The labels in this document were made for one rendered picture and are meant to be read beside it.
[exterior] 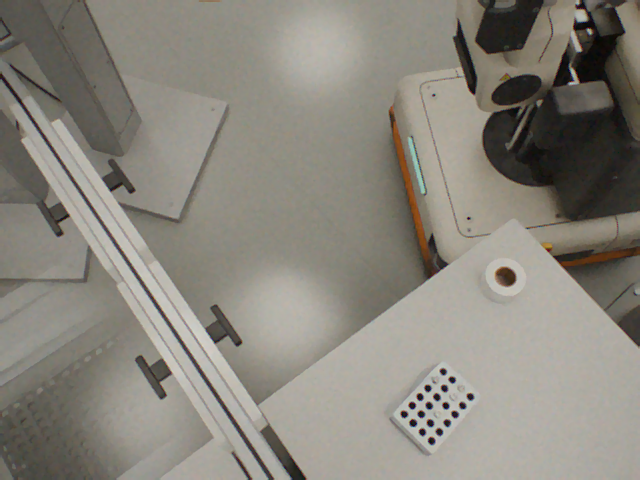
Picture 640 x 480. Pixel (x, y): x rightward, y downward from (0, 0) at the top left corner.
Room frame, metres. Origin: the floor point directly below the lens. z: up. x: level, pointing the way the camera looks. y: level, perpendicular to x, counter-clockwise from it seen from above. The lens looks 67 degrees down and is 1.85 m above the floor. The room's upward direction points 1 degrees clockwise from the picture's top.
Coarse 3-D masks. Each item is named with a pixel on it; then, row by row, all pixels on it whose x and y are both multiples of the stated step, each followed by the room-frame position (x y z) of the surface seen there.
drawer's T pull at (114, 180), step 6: (108, 162) 0.53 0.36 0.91; (114, 162) 0.53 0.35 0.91; (114, 168) 0.51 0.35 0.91; (120, 168) 0.51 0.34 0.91; (108, 174) 0.50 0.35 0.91; (114, 174) 0.50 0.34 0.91; (120, 174) 0.50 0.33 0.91; (102, 180) 0.49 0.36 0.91; (108, 180) 0.49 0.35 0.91; (114, 180) 0.49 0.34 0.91; (120, 180) 0.49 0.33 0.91; (126, 180) 0.49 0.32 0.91; (108, 186) 0.48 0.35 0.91; (114, 186) 0.48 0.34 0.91; (120, 186) 0.49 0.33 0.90; (126, 186) 0.48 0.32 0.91; (132, 186) 0.48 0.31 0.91; (132, 192) 0.47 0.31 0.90
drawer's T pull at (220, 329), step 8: (216, 304) 0.28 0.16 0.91; (216, 312) 0.27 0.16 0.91; (224, 320) 0.26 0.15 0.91; (208, 328) 0.25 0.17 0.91; (216, 328) 0.25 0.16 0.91; (224, 328) 0.25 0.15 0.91; (232, 328) 0.25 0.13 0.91; (216, 336) 0.23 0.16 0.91; (224, 336) 0.23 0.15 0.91; (232, 336) 0.23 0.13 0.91
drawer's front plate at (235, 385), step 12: (156, 264) 0.34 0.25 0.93; (156, 276) 0.32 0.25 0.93; (168, 276) 0.32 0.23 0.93; (168, 288) 0.30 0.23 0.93; (180, 300) 0.28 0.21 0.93; (180, 312) 0.26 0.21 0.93; (192, 312) 0.27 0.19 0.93; (192, 324) 0.25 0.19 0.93; (204, 336) 0.23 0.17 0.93; (204, 348) 0.21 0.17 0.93; (216, 348) 0.21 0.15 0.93; (216, 360) 0.19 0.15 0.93; (228, 372) 0.18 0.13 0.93; (228, 384) 0.16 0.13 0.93; (240, 384) 0.16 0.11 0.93; (240, 396) 0.14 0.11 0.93; (252, 408) 0.13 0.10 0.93; (264, 420) 0.12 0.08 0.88
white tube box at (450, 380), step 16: (448, 368) 0.21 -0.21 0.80; (432, 384) 0.19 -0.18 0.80; (448, 384) 0.19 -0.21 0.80; (464, 384) 0.19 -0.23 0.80; (416, 400) 0.16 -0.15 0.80; (432, 400) 0.16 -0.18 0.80; (448, 400) 0.16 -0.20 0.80; (464, 400) 0.16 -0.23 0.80; (400, 416) 0.14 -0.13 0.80; (416, 416) 0.14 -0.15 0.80; (432, 416) 0.14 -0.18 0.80; (448, 416) 0.14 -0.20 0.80; (464, 416) 0.14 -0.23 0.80; (416, 432) 0.11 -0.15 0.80; (432, 432) 0.11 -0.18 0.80; (448, 432) 0.11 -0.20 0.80; (432, 448) 0.09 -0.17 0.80
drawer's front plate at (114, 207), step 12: (60, 120) 0.59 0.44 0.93; (60, 132) 0.57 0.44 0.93; (72, 144) 0.55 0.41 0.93; (84, 156) 0.53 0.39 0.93; (84, 168) 0.50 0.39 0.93; (96, 180) 0.48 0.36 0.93; (108, 192) 0.46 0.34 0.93; (108, 204) 0.44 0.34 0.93; (120, 216) 0.42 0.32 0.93; (132, 228) 0.40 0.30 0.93; (132, 240) 0.38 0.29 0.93; (144, 252) 0.36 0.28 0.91
